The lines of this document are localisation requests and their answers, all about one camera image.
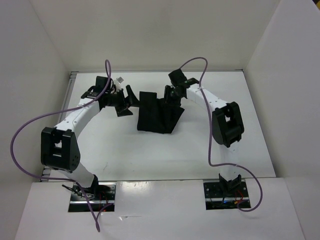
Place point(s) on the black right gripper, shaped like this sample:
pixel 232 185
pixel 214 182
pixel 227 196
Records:
pixel 167 90

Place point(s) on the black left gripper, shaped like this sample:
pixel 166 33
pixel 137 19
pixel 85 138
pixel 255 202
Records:
pixel 122 110

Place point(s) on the black pleated skirt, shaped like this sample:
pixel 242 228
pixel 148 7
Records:
pixel 155 115

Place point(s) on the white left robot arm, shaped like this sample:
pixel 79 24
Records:
pixel 59 144

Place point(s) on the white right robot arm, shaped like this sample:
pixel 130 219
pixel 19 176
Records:
pixel 226 124

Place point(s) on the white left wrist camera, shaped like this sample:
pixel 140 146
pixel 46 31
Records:
pixel 118 84

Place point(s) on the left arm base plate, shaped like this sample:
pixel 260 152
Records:
pixel 104 200

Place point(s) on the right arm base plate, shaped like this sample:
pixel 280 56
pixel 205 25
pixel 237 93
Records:
pixel 216 199

